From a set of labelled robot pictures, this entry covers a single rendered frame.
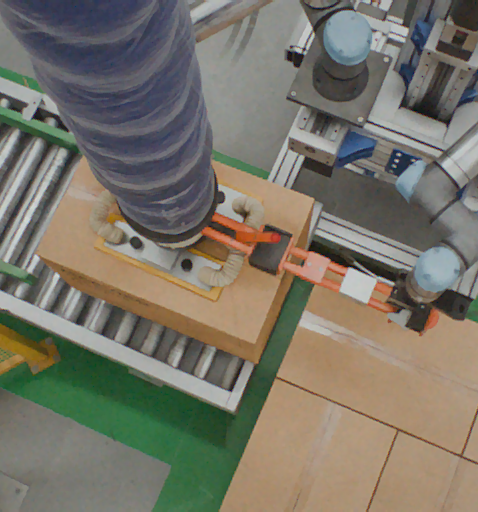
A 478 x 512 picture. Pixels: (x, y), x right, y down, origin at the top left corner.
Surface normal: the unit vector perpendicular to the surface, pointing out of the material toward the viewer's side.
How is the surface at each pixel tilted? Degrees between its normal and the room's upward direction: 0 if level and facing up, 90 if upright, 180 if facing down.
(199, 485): 0
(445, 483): 0
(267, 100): 0
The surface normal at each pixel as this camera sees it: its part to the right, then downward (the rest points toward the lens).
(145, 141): 0.28, 0.80
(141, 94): 0.45, 0.80
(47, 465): -0.03, -0.25
